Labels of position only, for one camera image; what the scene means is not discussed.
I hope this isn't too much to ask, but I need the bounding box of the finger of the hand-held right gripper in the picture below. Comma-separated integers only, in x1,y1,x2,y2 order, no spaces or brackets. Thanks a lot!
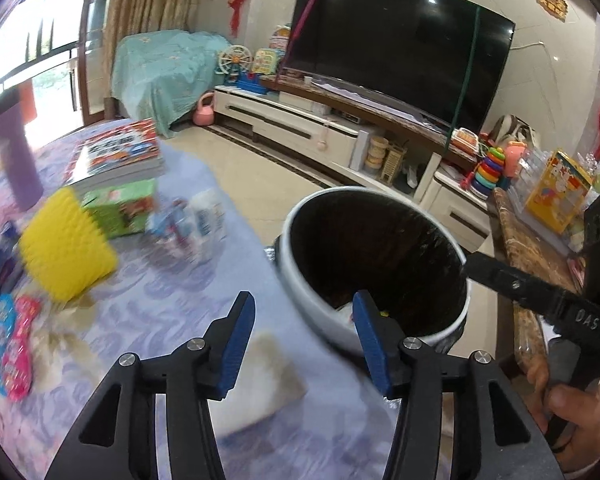
462,251,568,322

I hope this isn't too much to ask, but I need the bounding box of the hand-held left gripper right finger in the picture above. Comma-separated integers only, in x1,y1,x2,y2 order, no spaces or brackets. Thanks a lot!
352,290,566,480

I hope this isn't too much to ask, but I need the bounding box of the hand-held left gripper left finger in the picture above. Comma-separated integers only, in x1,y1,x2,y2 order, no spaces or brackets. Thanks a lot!
45,290,257,480

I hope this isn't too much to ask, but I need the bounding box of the white round waste bin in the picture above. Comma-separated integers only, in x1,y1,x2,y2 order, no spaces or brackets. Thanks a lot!
267,186,473,357

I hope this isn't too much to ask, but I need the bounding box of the yellow spiky ring toy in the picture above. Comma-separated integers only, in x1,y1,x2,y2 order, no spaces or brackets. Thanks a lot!
19,187,118,303

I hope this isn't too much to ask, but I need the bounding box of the pink blue candy packet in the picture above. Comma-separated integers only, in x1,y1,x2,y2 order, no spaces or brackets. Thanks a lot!
0,294,33,402

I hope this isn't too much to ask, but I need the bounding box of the person's right hand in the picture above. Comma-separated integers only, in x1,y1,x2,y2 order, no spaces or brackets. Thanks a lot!
527,355,600,466

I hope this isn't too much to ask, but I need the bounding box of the brown marble side table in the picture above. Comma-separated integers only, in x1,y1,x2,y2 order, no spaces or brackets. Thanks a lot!
487,187,588,378

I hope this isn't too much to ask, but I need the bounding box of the yellow printed box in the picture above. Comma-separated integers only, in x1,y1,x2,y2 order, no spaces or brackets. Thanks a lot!
524,149,593,235

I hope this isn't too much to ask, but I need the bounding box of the clear plastic organiser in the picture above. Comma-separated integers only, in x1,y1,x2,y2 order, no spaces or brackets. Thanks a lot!
510,147,600,256

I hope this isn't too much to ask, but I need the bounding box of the pink plastic toy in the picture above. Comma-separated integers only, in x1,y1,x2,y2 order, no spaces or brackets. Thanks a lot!
502,141,531,178

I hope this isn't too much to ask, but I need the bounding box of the wooden slatted toy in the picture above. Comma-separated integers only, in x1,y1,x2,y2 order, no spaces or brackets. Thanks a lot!
380,142,408,186

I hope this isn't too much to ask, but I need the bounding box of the stack of round tubs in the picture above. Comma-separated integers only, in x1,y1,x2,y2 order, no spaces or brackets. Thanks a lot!
365,135,387,173

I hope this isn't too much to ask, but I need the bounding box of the green carton box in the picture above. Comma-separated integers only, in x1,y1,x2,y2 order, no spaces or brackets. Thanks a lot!
81,178,158,238

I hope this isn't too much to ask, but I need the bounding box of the white upright box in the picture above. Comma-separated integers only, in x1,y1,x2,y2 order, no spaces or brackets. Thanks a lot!
351,129,371,171

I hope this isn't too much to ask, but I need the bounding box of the white flat book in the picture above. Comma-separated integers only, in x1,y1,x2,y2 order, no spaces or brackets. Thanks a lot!
72,167,166,195

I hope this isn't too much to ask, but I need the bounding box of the white television cabinet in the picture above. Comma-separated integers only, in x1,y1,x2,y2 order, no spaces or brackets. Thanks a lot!
214,76,496,256

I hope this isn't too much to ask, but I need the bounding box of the pink toy kettlebell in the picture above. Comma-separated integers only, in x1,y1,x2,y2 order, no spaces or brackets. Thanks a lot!
192,91,217,127

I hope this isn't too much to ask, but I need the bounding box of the blue snack packet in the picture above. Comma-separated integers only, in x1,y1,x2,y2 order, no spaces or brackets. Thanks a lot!
0,220,26,307

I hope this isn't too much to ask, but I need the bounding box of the black flat television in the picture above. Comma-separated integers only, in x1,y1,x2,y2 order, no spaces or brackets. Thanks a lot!
276,0,517,133

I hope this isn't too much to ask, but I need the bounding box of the blue toy set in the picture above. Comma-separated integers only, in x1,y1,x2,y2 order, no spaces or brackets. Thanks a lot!
227,72,266,96

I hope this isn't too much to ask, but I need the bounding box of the teal covered armchair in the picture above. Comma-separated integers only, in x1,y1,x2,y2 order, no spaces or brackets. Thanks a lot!
111,30,231,138

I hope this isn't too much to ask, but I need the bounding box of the ferris wheel toy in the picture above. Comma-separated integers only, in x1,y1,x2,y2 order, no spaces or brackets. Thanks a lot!
216,45,253,86

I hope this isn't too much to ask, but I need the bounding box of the colourful toy house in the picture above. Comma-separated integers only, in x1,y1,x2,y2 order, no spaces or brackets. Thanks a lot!
251,47,283,75

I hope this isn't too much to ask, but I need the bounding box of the purple drink bottle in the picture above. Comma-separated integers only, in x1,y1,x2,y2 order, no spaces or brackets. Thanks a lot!
0,87,45,211

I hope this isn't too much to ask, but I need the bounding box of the sliding glass door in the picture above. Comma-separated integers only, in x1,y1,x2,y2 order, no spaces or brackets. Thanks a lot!
0,0,111,131

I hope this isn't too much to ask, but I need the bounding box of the beige patterned curtain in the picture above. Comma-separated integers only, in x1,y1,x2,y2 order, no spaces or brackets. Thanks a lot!
102,0,201,98

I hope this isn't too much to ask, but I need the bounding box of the rainbow stacking ring toy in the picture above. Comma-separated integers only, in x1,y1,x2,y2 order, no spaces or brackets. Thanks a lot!
472,146,508,191

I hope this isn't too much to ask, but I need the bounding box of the red knot wall ornament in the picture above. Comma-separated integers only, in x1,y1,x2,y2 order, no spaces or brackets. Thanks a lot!
227,0,248,38

